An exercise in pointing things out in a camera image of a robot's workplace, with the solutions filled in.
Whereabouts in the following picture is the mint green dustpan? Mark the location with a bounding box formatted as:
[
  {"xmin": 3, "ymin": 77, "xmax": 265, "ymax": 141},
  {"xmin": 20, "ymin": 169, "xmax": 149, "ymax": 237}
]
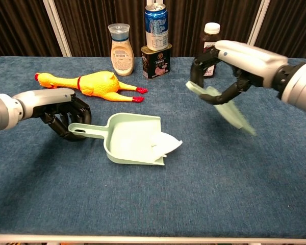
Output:
[{"xmin": 67, "ymin": 112, "xmax": 183, "ymax": 166}]

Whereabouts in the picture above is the white aluminium frame post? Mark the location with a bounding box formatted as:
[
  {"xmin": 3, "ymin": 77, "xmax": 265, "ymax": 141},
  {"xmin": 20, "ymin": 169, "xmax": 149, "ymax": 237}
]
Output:
[
  {"xmin": 42, "ymin": 0, "xmax": 72, "ymax": 57},
  {"xmin": 247, "ymin": 0, "xmax": 271, "ymax": 46}
]

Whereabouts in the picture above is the dark pleated curtain panel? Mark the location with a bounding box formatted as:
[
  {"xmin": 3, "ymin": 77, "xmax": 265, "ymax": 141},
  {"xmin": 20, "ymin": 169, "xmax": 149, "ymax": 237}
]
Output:
[
  {"xmin": 167, "ymin": 0, "xmax": 261, "ymax": 58},
  {"xmin": 0, "ymin": 0, "xmax": 64, "ymax": 61},
  {"xmin": 254, "ymin": 0, "xmax": 306, "ymax": 61},
  {"xmin": 53, "ymin": 0, "xmax": 146, "ymax": 58}
]

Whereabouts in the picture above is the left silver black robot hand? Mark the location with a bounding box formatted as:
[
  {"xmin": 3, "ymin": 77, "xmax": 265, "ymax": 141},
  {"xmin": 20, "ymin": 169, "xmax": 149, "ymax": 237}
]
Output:
[{"xmin": 12, "ymin": 88, "xmax": 92, "ymax": 142}]

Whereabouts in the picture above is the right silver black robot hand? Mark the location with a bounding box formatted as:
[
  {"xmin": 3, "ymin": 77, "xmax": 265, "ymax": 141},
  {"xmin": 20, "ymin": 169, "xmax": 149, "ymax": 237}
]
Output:
[{"xmin": 190, "ymin": 40, "xmax": 289, "ymax": 106}]

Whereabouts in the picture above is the yellow rubber chicken toy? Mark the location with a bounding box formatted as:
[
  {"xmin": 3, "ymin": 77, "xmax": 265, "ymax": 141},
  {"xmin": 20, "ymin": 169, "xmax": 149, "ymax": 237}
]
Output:
[{"xmin": 34, "ymin": 71, "xmax": 148, "ymax": 103}]

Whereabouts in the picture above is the blue white beverage can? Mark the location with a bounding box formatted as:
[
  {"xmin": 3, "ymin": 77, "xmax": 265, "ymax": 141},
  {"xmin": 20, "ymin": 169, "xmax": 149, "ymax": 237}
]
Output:
[{"xmin": 144, "ymin": 4, "xmax": 169, "ymax": 52}]

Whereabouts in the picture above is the seasoning bottle clear cap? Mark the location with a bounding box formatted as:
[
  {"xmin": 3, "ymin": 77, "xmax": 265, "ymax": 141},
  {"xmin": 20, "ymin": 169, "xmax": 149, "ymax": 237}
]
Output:
[{"xmin": 107, "ymin": 23, "xmax": 135, "ymax": 77}]

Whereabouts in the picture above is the mint green hand brush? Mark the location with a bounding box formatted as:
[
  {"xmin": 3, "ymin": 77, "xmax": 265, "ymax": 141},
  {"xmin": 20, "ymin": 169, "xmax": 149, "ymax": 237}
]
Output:
[{"xmin": 185, "ymin": 81, "xmax": 257, "ymax": 136}]

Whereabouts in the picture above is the dark juice bottle white cap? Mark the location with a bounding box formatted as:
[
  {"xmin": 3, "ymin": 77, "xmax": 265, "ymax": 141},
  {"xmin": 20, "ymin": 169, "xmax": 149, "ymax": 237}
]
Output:
[{"xmin": 199, "ymin": 22, "xmax": 221, "ymax": 79}]

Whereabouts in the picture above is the black luncheon meat tin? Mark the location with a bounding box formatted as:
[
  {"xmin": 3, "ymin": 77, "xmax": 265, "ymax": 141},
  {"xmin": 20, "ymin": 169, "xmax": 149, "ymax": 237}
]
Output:
[{"xmin": 140, "ymin": 42, "xmax": 172, "ymax": 80}]

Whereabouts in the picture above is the white paper ball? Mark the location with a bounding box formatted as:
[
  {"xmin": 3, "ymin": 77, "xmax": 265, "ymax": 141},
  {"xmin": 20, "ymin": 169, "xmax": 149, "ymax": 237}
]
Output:
[{"xmin": 150, "ymin": 132, "xmax": 183, "ymax": 161}]

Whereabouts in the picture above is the blue fabric table mat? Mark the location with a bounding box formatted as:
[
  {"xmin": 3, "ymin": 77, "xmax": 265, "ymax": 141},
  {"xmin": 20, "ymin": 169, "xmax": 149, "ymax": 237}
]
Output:
[{"xmin": 0, "ymin": 56, "xmax": 306, "ymax": 240}]

